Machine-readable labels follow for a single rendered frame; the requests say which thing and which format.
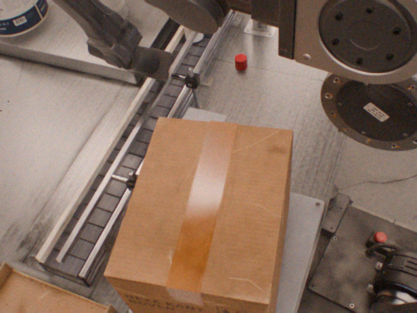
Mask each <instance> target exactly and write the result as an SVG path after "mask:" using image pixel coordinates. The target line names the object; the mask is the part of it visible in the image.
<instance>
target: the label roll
mask: <svg viewBox="0 0 417 313"><path fill-rule="evenodd" d="M48 12H49V5H48V2H47V0H0V37H11V36H16V35H20V34H24V33H26V32H29V31H31V30H33V29H34V28H36V27H37V26H38V25H40V24H41V23H42V21H44V20H45V18H46V17H47V15H48Z"/></svg>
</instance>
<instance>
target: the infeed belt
mask: <svg viewBox="0 0 417 313"><path fill-rule="evenodd" d="M212 37H213V34H204V39H203V40H202V41H201V42H199V43H193V44H192V45H191V47H190V48H189V50H188V52H187V54H186V56H185V57H184V59H183V61H182V63H181V64H180V66H179V67H178V69H177V71H176V72H175V75H181V76H186V75H187V74H188V69H189V68H192V69H193V70H194V68H195V67H196V65H197V63H198V61H199V60H200V58H201V56H202V54H203V52H204V50H205V48H206V46H207V45H208V43H209V41H210V40H211V39H212ZM185 43H186V37H185V33H184V35H183V36H182V38H181V40H180V41H179V42H178V44H177V45H176V47H175V49H174V50H173V52H172V54H173V60H172V61H171V63H170V67H169V69H170V68H171V65H172V64H173V62H174V61H175V59H176V57H177V56H178V54H179V53H180V52H181V49H182V48H183V46H184V44H185ZM161 82H162V80H158V79H156V80H155V82H154V84H153V85H152V87H151V89H150V90H149V92H148V93H147V94H146V96H145V98H144V100H143V102H142V103H141V105H140V107H139V108H138V110H137V111H136V114H135V115H134V117H132V119H131V121H130V123H129V124H128V126H127V128H126V129H125V132H124V133H123V135H122V136H121V138H120V140H119V141H118V143H116V146H115V147H114V149H113V150H112V153H111V154H110V155H109V157H108V159H107V161H106V163H105V165H104V166H103V167H102V168H101V170H100V172H99V173H98V175H97V177H96V179H95V180H94V182H93V184H92V185H91V187H90V189H89V191H88V192H87V193H86V195H85V196H84V198H83V200H82V201H81V202H82V203H80V205H79V206H78V208H77V210H76V212H75V213H74V215H73V217H74V218H73V217H72V218H71V219H70V220H69V223H68V225H67V226H66V228H65V229H64V231H63V233H62V234H61V236H60V238H59V240H58V241H57V242H56V244H55V246H54V247H53V248H54V249H52V250H51V253H50V254H49V256H48V258H47V259H46V261H45V262H44V263H43V265H45V266H48V267H50V268H52V269H54V270H57V271H60V272H62V273H65V274H68V275H70V276H74V277H76V278H77V277H78V276H79V274H80V272H81V270H82V268H83V266H84V264H85V262H86V261H87V260H88V258H89V256H90V255H91V252H92V250H93V249H94V247H95V245H96V243H97V241H98V240H99V237H100V236H101V233H103V231H104V229H105V228H106V226H107V224H108V223H109V220H110V218H111V217H112V214H113V213H114V211H115V209H116V207H117V206H118V204H119V202H120V201H121V199H122V197H123V195H124V194H125V191H126V190H127V185H126V183H123V182H120V181H116V180H112V182H111V183H110V185H109V187H108V188H107V191H106V192H105V194H104V196H103V198H102V199H101V200H100V202H99V203H98V205H97V207H96V210H95V211H94V213H93V214H92V216H91V218H90V219H89V221H88V223H87V224H86V226H85V228H84V229H83V231H82V232H81V235H80V236H79V238H78V240H77V242H76V244H75V245H74V247H73V249H71V251H70V253H69V255H68V257H67V259H66V260H65V262H64V263H60V262H58V261H57V260H56V258H57V257H58V255H59V254H60V252H61V249H62V248H63V246H64V245H65V243H66V241H67V239H68V238H69V236H70V234H71V232H73V230H74V228H75V227H76V225H77V223H78V221H79V219H80V218H81V216H82V214H83V213H84V211H85V210H86V208H87V207H88V205H89V203H90V201H91V199H92V198H93V196H94V195H95V193H96V191H97V189H98V187H99V186H100V184H101V183H102V182H103V180H104V178H105V177H106V174H107V173H108V171H109V170H110V167H111V166H112V164H113V163H114V161H115V159H116V157H117V156H118V155H119V153H120V151H121V150H122V148H123V146H124V145H125V142H126V141H127V139H128V138H129V136H130V134H131V132H132V131H133V130H134V128H135V126H136V125H137V123H138V121H139V120H140V118H141V116H142V114H143V112H144V110H145V109H146V107H147V105H148V104H149V103H150V101H151V100H152V98H153V96H154V94H155V92H156V91H157V89H158V88H159V86H160V84H161ZM185 85H186V84H185V81H182V80H178V79H171V81H170V83H169V85H168V87H167V88H166V90H165V92H164V93H163V94H162V96H161V98H160V100H159V101H158V103H157V105H156V107H155V108H154V110H153V112H152V114H151V116H150V118H149V119H148V120H147V122H146V124H145V125H144V127H143V129H142V131H141V132H140V134H139V136H138V138H137V139H136V141H135V143H134V145H133V146H132V147H131V149H130V151H129V153H128V154H127V156H126V157H125V159H124V162H123V163H122V165H121V167H120V168H119V170H118V172H116V174H117V175H121V176H123V177H125V178H129V175H128V173H129V172H130V171H134V172H135V174H136V172H137V170H138V169H139V167H140V165H141V163H142V161H143V159H144V157H145V155H146V151H147V149H148V147H149V145H150V142H151V138H152V136H153V132H154V130H155V127H156V123H157V121H158V118H159V117H168V115H169V113H170V111H171V109H172V108H173V105H174V104H175V102H176V100H177V99H178V96H179V95H180V94H181V92H182V90H183V89H184V86H185ZM64 233H65V234H64Z"/></svg>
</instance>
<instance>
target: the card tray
mask: <svg viewBox="0 0 417 313"><path fill-rule="evenodd" d="M115 311H116V310H115V309H114V307H113V306H112V305H111V304H109V305H108V306H105V305H102V304H99V303H98V302H95V301H92V300H90V299H86V297H83V296H80V295H79V294H76V293H72V292H70V291H67V290H65V289H62V288H59V287H57V286H54V285H52V284H49V283H48V282H46V281H42V280H41V279H38V278H34V277H33V276H30V275H27V274H24V273H21V272H20V271H17V270H14V269H12V268H11V267H10V266H9V265H8V264H7V263H6V262H4V263H3V264H2V266H1V268H0V313H115Z"/></svg>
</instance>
